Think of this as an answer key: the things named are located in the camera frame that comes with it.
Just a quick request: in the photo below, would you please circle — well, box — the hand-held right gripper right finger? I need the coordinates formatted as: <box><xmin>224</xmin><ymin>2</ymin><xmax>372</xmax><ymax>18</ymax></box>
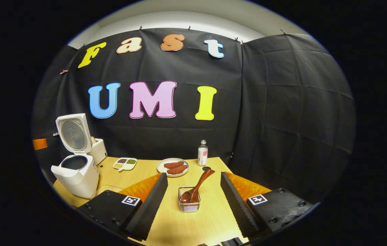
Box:
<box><xmin>220</xmin><ymin>172</ymin><xmax>313</xmax><ymax>238</ymax></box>

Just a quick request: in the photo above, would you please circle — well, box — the white round plate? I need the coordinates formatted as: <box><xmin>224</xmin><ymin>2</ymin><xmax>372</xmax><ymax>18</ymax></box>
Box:
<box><xmin>156</xmin><ymin>158</ymin><xmax>190</xmax><ymax>177</ymax></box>

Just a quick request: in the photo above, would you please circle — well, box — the white divided grain dish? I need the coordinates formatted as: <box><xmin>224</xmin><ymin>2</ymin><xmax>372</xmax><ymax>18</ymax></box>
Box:
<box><xmin>113</xmin><ymin>158</ymin><xmax>138</xmax><ymax>172</ymax></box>

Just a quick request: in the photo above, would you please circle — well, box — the clear bottle with pink label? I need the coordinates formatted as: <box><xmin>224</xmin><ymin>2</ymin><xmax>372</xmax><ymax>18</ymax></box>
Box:
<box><xmin>198</xmin><ymin>140</ymin><xmax>208</xmax><ymax>166</ymax></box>

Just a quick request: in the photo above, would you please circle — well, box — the white toaster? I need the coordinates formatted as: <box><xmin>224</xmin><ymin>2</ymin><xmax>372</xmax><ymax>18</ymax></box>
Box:
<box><xmin>90</xmin><ymin>137</ymin><xmax>108</xmax><ymax>165</ymax></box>

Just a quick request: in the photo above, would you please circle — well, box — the brown wooden spoon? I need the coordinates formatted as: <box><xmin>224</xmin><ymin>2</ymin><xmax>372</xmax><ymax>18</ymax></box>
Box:
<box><xmin>180</xmin><ymin>169</ymin><xmax>215</xmax><ymax>204</ymax></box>

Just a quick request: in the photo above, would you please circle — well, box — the black backdrop cloth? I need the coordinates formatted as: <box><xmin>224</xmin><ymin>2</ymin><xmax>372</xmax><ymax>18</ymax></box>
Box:
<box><xmin>31</xmin><ymin>28</ymin><xmax>356</xmax><ymax>205</ymax></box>

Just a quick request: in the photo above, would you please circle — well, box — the white rice cooker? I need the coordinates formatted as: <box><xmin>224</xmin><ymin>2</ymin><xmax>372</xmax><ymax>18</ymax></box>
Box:
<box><xmin>51</xmin><ymin>113</ymin><xmax>100</xmax><ymax>199</ymax></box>

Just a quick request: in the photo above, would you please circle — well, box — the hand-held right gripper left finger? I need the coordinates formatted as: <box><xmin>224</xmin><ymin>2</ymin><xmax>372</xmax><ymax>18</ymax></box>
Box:
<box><xmin>77</xmin><ymin>172</ymin><xmax>169</xmax><ymax>241</ymax></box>

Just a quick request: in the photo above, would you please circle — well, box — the wire chopstick holder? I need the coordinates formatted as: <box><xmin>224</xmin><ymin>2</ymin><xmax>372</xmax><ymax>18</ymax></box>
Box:
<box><xmin>178</xmin><ymin>186</ymin><xmax>201</xmax><ymax>213</ymax></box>

